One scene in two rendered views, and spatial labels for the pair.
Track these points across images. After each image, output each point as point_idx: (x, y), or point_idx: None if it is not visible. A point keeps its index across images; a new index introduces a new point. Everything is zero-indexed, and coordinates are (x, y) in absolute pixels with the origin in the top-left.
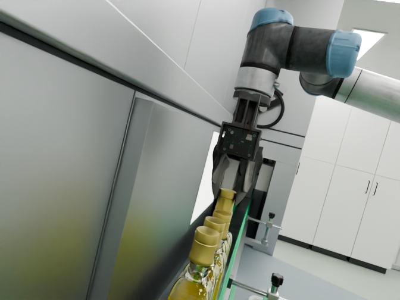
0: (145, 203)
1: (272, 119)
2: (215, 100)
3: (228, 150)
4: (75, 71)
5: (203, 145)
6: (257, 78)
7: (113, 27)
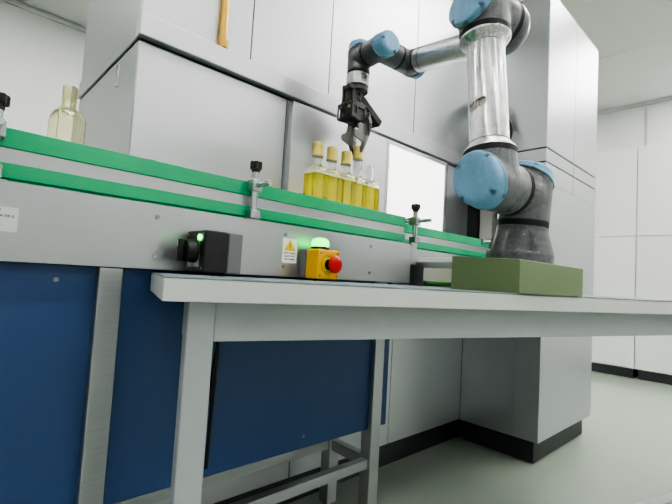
0: (305, 155)
1: None
2: (381, 119)
3: (342, 117)
4: (254, 88)
5: (372, 148)
6: (350, 76)
7: (262, 71)
